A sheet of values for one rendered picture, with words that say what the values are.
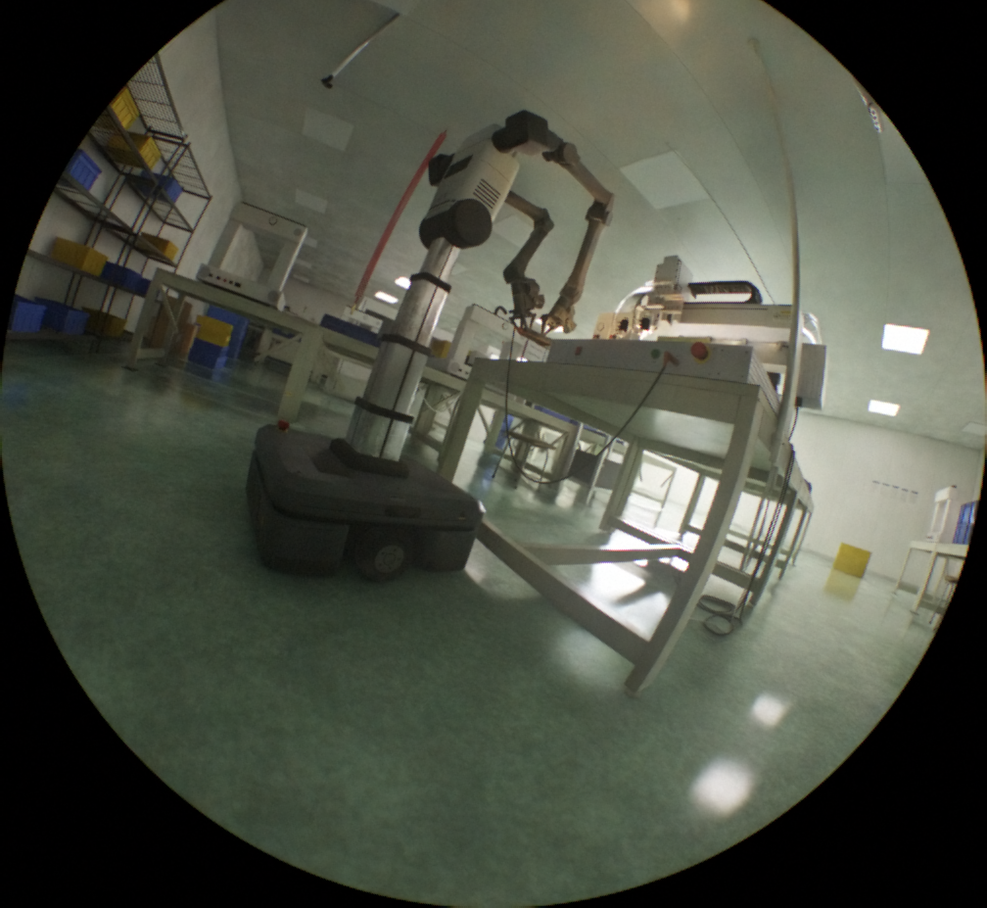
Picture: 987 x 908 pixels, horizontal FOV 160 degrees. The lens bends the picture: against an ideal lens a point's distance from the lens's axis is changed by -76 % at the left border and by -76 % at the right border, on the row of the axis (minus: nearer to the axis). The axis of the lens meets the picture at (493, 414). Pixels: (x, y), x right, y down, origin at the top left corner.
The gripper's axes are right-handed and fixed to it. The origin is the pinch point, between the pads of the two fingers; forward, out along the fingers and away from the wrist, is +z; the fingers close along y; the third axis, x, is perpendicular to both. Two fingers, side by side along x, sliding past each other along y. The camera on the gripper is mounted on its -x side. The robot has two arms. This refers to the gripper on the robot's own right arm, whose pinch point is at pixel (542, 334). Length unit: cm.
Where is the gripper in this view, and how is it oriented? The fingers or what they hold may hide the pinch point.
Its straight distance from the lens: 148.0
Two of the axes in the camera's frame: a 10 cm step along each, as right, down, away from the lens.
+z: -5.3, 8.4, -1.4
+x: -7.2, -5.3, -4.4
